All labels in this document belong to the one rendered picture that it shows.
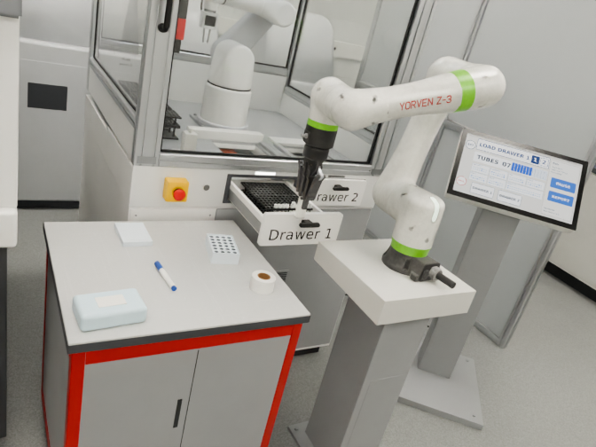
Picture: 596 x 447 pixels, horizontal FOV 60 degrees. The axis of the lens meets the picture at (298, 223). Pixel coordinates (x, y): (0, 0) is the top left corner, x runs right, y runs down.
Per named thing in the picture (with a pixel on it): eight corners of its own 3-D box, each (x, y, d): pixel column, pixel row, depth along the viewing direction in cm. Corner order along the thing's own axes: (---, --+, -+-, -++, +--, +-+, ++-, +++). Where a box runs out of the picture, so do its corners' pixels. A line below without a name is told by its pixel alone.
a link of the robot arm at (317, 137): (346, 132, 149) (329, 122, 156) (311, 129, 143) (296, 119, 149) (341, 152, 151) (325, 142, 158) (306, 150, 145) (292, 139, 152)
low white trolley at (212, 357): (257, 499, 173) (311, 314, 143) (54, 566, 141) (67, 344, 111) (201, 380, 217) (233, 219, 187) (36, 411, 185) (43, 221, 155)
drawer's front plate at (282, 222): (335, 243, 175) (343, 214, 171) (258, 246, 160) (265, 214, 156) (333, 240, 176) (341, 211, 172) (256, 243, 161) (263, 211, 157)
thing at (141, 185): (373, 207, 221) (383, 176, 215) (129, 207, 168) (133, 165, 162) (277, 135, 293) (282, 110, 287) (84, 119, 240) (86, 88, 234)
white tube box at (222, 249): (238, 264, 158) (239, 254, 157) (210, 263, 155) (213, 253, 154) (230, 245, 169) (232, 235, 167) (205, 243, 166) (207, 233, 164)
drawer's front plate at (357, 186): (360, 206, 214) (367, 181, 210) (300, 205, 199) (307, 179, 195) (357, 204, 215) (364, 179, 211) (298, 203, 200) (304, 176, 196)
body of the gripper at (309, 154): (300, 139, 153) (293, 168, 156) (313, 149, 146) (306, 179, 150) (320, 141, 157) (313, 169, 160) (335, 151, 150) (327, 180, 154)
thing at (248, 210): (329, 237, 175) (334, 221, 173) (262, 239, 162) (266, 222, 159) (278, 189, 205) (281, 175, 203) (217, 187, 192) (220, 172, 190)
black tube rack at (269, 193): (308, 225, 179) (312, 208, 176) (262, 226, 170) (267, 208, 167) (280, 199, 196) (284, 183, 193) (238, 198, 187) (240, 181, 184)
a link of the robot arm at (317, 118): (342, 75, 151) (309, 70, 146) (364, 86, 141) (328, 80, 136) (330, 122, 156) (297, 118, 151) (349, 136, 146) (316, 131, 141)
